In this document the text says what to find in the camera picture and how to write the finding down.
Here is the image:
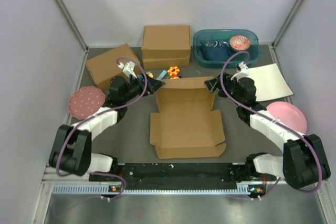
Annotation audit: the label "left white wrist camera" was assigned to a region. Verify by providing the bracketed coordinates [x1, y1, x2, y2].
[118, 61, 136, 78]

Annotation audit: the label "plain pink plate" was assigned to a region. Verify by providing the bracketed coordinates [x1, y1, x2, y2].
[267, 101, 307, 133]

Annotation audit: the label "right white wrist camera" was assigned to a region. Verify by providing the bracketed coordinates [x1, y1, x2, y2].
[231, 61, 249, 81]

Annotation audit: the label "teal plastic bin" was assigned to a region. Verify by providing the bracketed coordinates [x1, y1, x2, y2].
[192, 29, 262, 68]

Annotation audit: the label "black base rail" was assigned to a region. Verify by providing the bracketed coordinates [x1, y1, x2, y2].
[89, 162, 253, 190]

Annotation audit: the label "top stacked cardboard box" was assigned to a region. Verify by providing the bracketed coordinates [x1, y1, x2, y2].
[141, 25, 191, 59]

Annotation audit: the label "white square plate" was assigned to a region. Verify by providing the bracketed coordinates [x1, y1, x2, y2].
[248, 63, 293, 102]

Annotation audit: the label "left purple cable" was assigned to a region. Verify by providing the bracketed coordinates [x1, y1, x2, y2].
[56, 57, 148, 204]

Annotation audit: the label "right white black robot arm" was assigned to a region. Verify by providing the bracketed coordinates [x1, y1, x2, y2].
[205, 73, 331, 190]

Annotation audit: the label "pink dotted plate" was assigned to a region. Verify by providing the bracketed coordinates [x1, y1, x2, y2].
[68, 86, 106, 120]

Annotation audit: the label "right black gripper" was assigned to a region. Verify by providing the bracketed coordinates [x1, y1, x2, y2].
[205, 72, 244, 106]

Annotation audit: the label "rainbow flower plush dark petals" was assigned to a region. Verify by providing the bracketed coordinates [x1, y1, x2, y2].
[139, 71, 154, 81]

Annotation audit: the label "purple cable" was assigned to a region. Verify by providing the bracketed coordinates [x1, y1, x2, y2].
[56, 57, 148, 204]
[219, 50, 323, 201]

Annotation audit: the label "red white patterned bowl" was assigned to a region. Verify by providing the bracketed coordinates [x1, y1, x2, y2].
[229, 35, 250, 51]

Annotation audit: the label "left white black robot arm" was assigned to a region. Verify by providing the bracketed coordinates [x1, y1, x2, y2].
[49, 74, 165, 180]

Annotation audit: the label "orange yellow flower plush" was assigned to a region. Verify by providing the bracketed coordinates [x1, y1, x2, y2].
[167, 66, 180, 76]

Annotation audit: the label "dark blue patterned bowl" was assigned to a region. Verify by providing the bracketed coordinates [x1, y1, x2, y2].
[201, 40, 230, 61]

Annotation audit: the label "bottom stacked cardboard box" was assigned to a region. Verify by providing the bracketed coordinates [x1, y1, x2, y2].
[143, 57, 190, 70]

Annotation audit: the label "blue highlighter pen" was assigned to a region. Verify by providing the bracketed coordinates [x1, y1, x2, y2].
[157, 70, 167, 80]

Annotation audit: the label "small folded cardboard box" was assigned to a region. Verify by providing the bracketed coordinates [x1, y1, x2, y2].
[86, 44, 140, 90]

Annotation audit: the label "stacked cardboard box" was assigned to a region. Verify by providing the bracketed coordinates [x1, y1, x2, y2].
[141, 25, 191, 59]
[143, 57, 190, 70]

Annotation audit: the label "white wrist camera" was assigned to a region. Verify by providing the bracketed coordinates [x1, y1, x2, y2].
[118, 61, 136, 78]
[231, 61, 249, 81]

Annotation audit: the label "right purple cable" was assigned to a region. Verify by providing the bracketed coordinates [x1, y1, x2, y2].
[219, 50, 323, 201]

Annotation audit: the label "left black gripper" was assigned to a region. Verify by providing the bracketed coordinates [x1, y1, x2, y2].
[122, 71, 165, 103]

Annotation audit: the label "brown cardboard box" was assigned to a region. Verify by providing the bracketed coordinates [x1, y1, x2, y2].
[150, 77, 226, 159]

